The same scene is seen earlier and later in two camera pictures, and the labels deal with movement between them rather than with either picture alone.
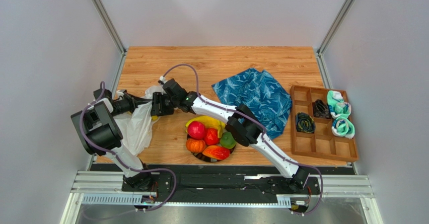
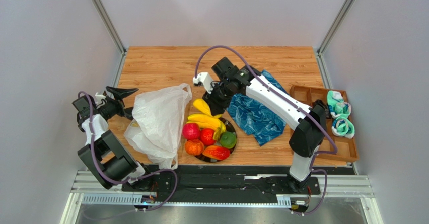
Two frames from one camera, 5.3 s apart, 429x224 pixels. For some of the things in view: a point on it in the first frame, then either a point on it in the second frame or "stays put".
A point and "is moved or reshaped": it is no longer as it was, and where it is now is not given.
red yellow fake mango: [216, 152] stays put
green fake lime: [227, 141] stays put
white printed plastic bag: [137, 127] is moved or reshaped
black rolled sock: [320, 109] stays put
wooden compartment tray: [322, 143] stays put
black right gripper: [158, 103] -> [214, 101]
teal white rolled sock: [337, 106] stays put
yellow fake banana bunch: [209, 122] is moved or reshaped
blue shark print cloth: [260, 92] stays put
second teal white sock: [342, 127] stays put
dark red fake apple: [196, 130] is moved or reshaped
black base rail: [157, 181] stays put
